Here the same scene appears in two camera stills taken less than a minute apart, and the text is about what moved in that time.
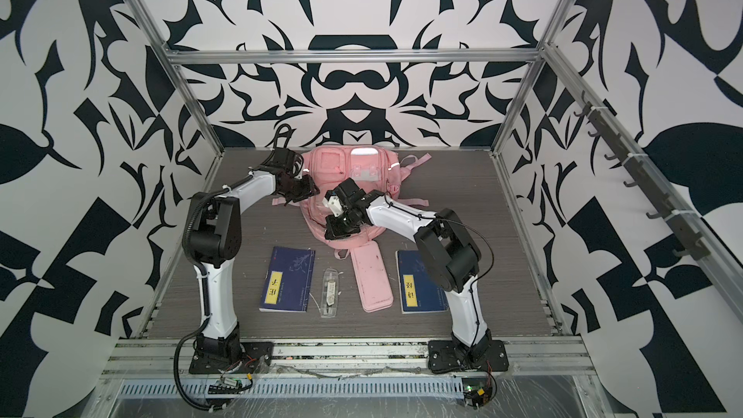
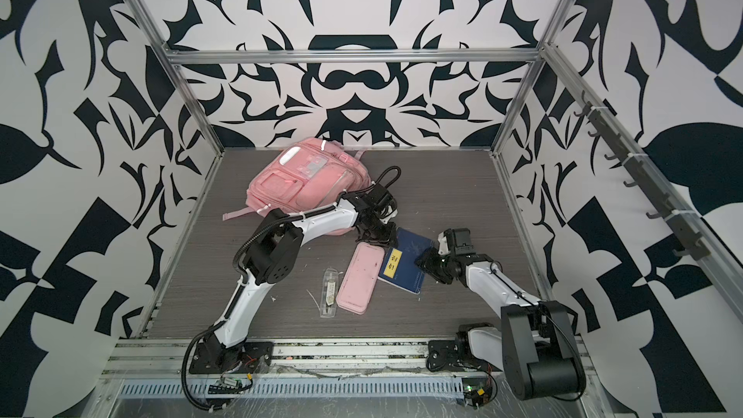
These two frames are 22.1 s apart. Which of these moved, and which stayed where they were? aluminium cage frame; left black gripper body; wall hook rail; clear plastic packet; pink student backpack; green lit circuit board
Moved: left black gripper body; pink student backpack
Stayed: clear plastic packet; green lit circuit board; wall hook rail; aluminium cage frame
